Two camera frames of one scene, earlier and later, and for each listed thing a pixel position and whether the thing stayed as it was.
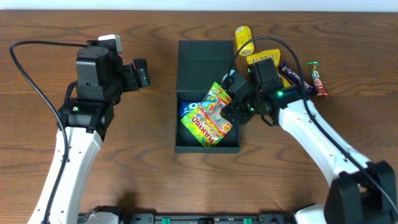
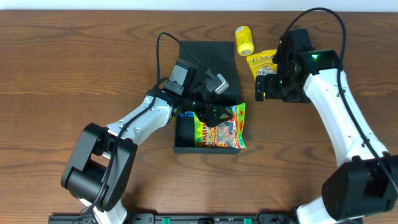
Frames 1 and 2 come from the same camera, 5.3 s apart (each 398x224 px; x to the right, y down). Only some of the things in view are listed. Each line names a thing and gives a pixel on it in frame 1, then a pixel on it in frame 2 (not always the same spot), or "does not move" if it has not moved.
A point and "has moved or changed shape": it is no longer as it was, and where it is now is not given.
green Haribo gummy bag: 206,120 has moved or changed shape
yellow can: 244,33 does not move
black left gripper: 128,76 -> 207,111
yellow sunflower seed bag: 274,54 does not move
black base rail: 194,218 does not move
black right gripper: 237,109 -> 273,90
